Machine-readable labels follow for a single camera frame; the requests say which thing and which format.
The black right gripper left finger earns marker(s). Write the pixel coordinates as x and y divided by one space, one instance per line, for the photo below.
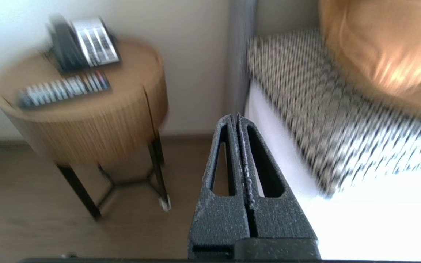
217 219

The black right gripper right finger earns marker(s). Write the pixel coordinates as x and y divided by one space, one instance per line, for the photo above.
283 223

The round wooden bedside table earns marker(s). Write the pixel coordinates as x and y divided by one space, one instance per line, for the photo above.
86 138

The black remote control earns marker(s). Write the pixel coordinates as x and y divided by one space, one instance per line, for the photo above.
64 89

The brown wooden baseboard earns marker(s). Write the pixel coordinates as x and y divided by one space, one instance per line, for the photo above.
188 138

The white bed sheet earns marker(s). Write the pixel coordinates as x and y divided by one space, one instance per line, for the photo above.
378 226

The black white houndstooth cushion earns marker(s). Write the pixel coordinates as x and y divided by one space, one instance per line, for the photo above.
323 120

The grey upholstered headboard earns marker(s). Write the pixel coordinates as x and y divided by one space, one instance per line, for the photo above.
241 54

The round wooden side table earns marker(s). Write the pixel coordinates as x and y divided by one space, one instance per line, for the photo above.
130 73

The orange velvet cushion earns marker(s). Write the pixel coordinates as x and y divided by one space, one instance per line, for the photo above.
386 47

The black and white desk telephone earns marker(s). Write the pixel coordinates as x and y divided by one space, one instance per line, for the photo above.
95 42

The black telephone handset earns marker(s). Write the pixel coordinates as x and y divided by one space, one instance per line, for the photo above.
64 44

